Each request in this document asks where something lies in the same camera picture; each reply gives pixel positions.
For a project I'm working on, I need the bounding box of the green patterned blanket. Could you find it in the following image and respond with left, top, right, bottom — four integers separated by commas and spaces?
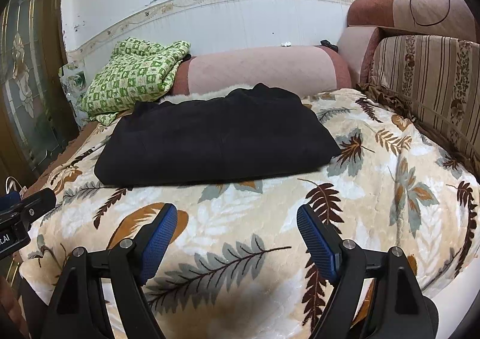
80, 37, 192, 126

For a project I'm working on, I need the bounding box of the striped floral cushion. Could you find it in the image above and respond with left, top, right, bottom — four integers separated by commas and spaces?
356, 34, 480, 173

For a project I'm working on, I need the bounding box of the patterned glass door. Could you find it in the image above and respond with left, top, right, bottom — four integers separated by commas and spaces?
0, 0, 80, 178

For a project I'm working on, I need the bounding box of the white cord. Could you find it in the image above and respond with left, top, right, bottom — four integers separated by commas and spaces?
5, 176, 25, 198

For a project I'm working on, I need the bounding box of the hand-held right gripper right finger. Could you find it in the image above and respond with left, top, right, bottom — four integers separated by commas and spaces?
297, 204, 439, 339

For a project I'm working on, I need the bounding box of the pink and brown sofa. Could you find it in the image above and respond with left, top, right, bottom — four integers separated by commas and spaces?
169, 0, 480, 98

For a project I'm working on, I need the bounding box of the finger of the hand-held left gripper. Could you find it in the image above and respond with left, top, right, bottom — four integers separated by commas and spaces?
0, 188, 58, 220

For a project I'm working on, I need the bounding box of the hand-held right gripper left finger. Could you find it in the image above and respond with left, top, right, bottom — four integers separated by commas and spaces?
39, 203, 178, 339

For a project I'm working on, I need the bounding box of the leaf print blanket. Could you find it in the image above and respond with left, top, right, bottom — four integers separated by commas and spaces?
19, 87, 480, 339

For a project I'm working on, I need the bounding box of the clear plastic bag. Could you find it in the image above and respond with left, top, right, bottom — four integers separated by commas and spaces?
58, 61, 89, 123

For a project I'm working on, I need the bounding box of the person's left forearm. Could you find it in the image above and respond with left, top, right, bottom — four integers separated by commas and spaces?
0, 275, 32, 339

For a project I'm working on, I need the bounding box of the black coat with fur collar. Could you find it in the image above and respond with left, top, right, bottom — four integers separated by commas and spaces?
94, 83, 343, 190

